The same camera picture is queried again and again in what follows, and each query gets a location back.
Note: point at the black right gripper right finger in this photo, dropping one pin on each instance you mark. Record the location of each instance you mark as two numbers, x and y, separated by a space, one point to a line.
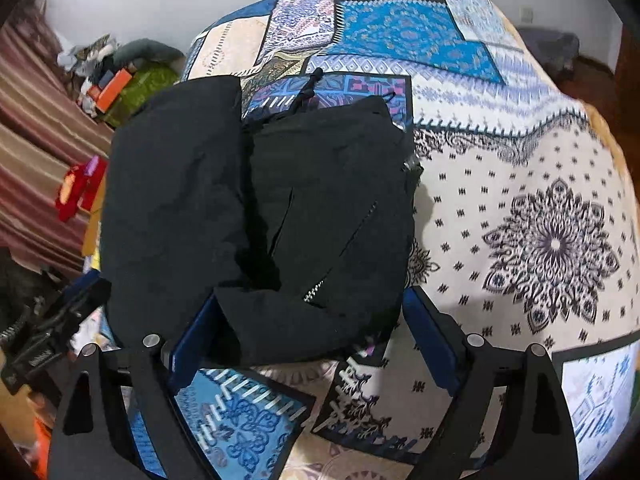
534 438

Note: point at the grey plush pillow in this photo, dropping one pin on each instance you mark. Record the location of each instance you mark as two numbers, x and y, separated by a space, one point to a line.
147 50

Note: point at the orange box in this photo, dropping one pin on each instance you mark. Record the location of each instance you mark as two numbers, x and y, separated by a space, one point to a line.
112 90

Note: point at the green cloth covered cabinet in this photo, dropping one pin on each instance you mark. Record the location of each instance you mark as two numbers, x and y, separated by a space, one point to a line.
147 81

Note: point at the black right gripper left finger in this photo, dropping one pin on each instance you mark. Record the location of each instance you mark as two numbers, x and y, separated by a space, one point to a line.
92 437

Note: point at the black jacket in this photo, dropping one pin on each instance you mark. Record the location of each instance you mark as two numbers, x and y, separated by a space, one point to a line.
289 233

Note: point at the striped red curtain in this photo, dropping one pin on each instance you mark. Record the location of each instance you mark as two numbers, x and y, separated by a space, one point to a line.
43 133

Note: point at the blue patchwork bedspread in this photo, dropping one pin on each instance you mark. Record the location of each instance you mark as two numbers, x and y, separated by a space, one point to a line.
527 232

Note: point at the red flower plush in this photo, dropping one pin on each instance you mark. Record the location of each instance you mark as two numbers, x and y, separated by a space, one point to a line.
79 188

